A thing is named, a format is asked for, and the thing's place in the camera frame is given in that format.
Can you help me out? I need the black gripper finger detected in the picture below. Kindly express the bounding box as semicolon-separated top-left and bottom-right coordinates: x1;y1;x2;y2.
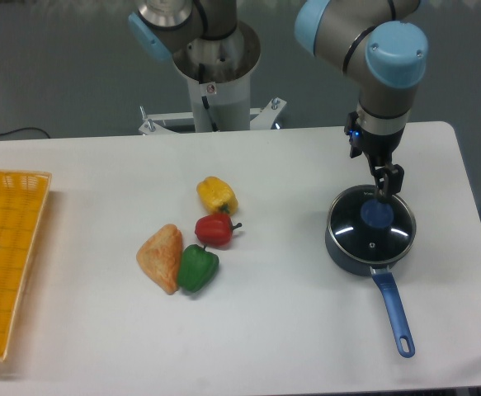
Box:
373;163;403;203
345;111;362;158

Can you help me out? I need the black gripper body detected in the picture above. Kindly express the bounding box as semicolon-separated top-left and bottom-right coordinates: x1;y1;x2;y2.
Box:
356;129;403;173

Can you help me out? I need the glass lid blue knob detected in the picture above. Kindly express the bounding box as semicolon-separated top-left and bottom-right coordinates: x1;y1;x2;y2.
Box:
330;185;417;264

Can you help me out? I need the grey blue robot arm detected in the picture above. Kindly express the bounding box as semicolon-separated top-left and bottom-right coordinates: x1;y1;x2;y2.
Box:
128;1;428;200

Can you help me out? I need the yellow bell pepper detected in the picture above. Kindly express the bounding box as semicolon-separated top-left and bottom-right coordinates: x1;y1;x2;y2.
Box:
196;176;238;215

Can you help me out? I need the red bell pepper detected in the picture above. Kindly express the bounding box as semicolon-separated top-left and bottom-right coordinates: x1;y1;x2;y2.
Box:
195;213;243;248

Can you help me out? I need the green bell pepper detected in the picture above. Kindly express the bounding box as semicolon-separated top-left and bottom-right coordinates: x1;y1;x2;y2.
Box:
177;244;219;293

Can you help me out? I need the triangular bread pastry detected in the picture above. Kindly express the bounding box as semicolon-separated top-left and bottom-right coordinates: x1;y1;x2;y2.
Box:
136;224;183;295

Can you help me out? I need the yellow woven basket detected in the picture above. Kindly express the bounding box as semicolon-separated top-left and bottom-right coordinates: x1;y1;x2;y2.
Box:
0;170;52;361

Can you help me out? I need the white pedestal base frame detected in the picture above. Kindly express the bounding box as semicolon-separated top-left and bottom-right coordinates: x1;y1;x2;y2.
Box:
138;97;287;135

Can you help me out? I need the blue saucepan with handle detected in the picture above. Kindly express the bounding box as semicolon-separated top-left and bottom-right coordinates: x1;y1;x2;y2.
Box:
325;227;416;358

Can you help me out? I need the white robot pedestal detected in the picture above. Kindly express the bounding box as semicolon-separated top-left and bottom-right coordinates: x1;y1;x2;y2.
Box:
171;20;262;134

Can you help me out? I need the black cable on pedestal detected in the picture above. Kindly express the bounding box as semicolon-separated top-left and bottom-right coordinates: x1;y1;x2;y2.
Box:
197;61;220;132

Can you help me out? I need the black cable on floor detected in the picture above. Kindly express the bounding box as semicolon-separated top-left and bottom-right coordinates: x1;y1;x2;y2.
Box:
0;126;51;138

